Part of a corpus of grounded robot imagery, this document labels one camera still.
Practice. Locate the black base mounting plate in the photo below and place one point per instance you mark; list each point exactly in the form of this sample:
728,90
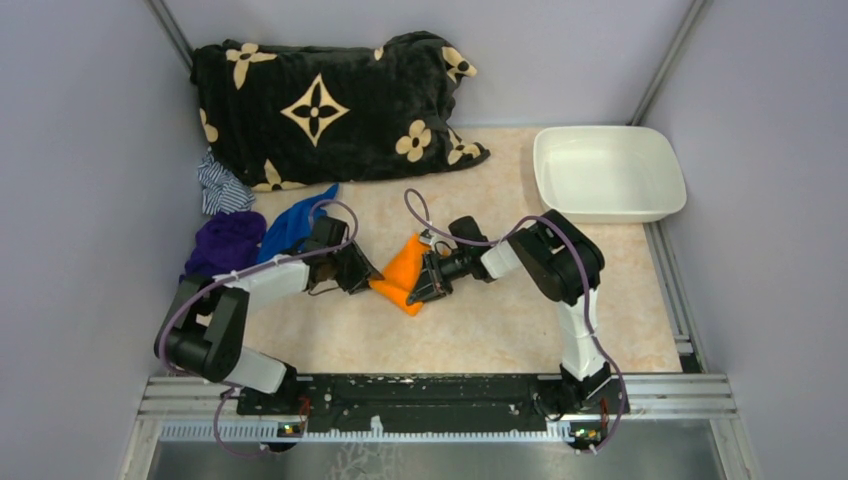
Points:
424,404

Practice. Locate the aluminium frame rail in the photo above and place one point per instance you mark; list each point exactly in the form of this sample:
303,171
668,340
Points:
182,408

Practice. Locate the orange towel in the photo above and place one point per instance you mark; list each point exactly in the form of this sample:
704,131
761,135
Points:
401,274

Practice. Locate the purple towel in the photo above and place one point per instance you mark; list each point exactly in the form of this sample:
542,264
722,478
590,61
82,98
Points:
227,242

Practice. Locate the black floral blanket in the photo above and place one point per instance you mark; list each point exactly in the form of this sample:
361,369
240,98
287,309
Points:
285,117

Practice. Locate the blue white striped cloth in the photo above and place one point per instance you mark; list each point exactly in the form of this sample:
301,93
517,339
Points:
221,190

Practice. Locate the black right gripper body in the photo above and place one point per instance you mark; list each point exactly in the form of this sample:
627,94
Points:
442,271

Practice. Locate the white plastic basin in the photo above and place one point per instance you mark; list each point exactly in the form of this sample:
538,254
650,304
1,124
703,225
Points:
608,174

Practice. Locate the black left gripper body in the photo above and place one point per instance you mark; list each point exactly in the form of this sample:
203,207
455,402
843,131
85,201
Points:
349,267

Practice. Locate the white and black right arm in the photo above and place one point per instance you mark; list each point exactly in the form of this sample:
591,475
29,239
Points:
564,264

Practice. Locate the blue towel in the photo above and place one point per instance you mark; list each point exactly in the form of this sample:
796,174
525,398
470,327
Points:
293,224

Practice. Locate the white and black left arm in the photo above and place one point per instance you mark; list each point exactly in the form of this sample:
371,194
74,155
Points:
203,333

